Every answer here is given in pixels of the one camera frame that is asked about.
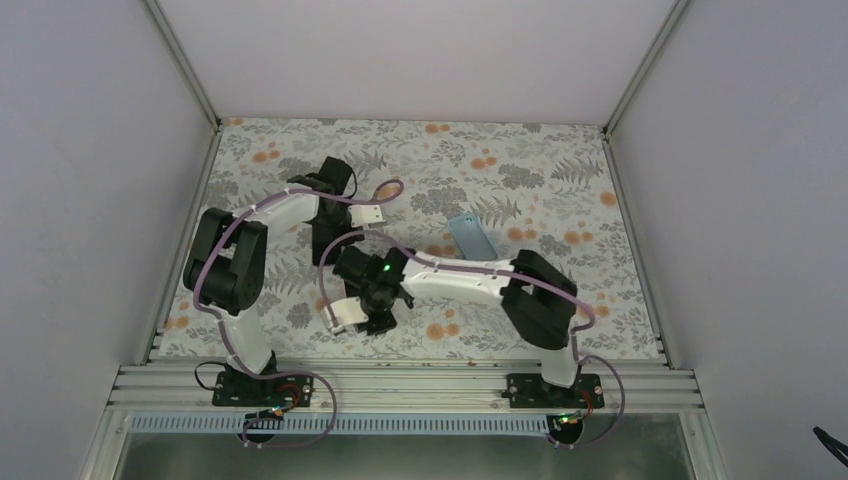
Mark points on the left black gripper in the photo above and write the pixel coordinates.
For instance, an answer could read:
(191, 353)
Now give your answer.
(353, 239)

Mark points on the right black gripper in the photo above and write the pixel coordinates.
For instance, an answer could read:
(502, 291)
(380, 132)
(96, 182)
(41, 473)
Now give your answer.
(388, 322)

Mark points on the light blue phone case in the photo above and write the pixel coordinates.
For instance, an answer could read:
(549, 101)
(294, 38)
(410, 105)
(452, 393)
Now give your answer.
(471, 239)

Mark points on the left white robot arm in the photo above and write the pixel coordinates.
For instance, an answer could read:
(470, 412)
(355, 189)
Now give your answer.
(225, 268)

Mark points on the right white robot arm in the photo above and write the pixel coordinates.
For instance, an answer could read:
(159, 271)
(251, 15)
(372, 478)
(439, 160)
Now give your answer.
(537, 299)

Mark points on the floral patterned table mat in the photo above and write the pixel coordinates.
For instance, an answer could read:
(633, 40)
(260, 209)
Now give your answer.
(545, 188)

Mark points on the black object bottom right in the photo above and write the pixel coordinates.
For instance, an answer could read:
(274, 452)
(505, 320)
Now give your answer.
(834, 446)

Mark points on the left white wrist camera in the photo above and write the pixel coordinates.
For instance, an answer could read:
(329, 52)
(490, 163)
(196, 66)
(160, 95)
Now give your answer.
(365, 216)

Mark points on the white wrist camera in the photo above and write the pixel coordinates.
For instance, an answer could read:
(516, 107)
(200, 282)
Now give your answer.
(365, 216)
(343, 314)

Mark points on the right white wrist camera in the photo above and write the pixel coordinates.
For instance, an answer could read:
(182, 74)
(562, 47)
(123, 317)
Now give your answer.
(343, 314)

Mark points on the grey slotted cable duct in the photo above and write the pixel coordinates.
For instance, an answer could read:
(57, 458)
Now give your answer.
(343, 424)

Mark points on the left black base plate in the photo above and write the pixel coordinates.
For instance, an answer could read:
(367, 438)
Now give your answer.
(236, 389)

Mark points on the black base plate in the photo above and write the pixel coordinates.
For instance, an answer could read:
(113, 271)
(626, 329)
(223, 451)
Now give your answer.
(530, 391)
(236, 389)

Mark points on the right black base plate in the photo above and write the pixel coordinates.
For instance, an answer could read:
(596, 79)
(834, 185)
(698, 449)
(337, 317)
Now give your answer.
(530, 391)

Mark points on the aluminium rail frame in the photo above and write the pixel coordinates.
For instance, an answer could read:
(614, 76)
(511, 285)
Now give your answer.
(440, 387)

